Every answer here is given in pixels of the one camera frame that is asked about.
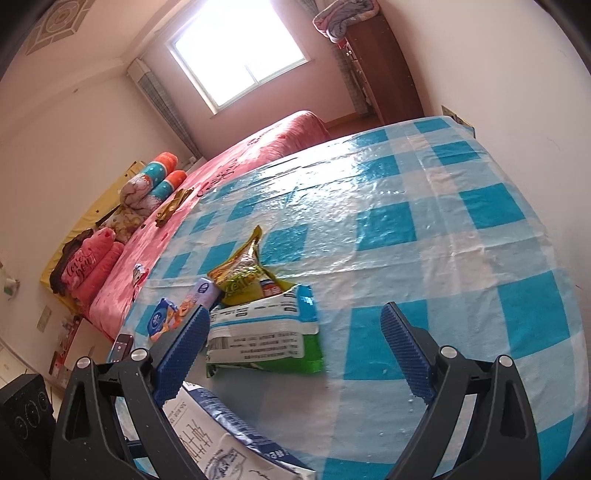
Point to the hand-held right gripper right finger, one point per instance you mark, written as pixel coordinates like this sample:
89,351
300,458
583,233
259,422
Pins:
406,350

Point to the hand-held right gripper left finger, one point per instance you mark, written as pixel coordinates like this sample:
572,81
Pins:
184,355

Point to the blue orange tissue packet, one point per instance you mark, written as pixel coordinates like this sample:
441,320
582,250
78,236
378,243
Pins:
161,318

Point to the white green food packet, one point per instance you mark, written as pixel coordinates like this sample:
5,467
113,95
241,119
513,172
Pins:
263,341

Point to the yellow green snack packet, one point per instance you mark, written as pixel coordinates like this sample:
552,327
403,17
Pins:
240,277

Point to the black smartphone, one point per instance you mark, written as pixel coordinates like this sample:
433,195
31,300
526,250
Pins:
121,348

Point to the white purple tissue pack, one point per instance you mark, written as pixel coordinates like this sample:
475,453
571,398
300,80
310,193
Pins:
203,290

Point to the small white tube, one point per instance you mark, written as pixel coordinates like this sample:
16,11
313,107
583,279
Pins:
138,276

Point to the white blue milk powder bag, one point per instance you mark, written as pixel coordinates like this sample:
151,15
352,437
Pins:
240,443

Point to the colourful cardboard box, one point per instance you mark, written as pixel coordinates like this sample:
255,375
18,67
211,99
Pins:
64,350

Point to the blue white checkered tablecloth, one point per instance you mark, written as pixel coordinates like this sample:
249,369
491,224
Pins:
415,230

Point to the pink lettered pillow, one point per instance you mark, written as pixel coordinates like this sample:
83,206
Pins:
87,263

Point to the brown floral pillow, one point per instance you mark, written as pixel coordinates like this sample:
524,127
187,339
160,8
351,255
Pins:
122,226

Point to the gold cloth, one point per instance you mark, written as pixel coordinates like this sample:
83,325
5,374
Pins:
171,207

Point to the dark brown pillow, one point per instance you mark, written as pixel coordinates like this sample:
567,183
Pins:
67,251

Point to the white floral rolled quilt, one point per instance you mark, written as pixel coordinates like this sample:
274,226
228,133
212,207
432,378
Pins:
138,196

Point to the teal orange bolster pillow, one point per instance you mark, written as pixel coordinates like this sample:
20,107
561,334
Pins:
171,184
159,168

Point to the bed with pink blanket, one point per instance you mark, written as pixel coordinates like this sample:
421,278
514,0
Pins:
231,166

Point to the brown wooden cabinet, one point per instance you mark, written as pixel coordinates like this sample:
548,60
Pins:
388,69

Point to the window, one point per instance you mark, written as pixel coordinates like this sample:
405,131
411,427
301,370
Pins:
240,50

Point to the folded blankets stack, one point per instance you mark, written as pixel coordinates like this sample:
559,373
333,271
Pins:
344,18

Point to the small white wall fixture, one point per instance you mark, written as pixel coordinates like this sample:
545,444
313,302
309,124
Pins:
11,287

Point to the beige wall socket strip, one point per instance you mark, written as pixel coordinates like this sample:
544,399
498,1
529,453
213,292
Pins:
457,120

